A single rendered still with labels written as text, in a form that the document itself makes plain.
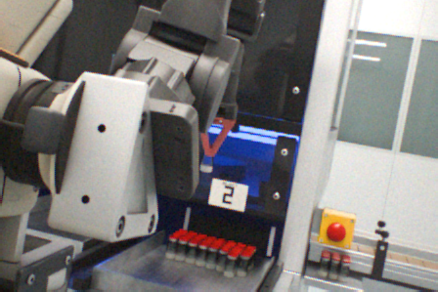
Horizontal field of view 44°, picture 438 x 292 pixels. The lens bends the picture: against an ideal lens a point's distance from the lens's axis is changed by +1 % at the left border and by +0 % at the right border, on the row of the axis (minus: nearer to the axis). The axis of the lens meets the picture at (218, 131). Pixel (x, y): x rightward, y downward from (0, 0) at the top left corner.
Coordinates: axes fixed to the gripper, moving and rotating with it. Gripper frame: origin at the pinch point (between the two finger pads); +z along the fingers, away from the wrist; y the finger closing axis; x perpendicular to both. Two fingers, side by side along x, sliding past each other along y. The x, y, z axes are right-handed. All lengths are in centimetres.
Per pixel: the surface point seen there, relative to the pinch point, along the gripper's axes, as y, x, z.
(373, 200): 448, -181, 106
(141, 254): 11.0, 10.2, 25.8
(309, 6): 26.6, -16.5, -30.6
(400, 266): 24, -48, 24
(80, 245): 4.0, 21.3, 23.1
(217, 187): 25.4, -3.4, 13.0
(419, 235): 433, -229, 130
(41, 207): 36, 39, 28
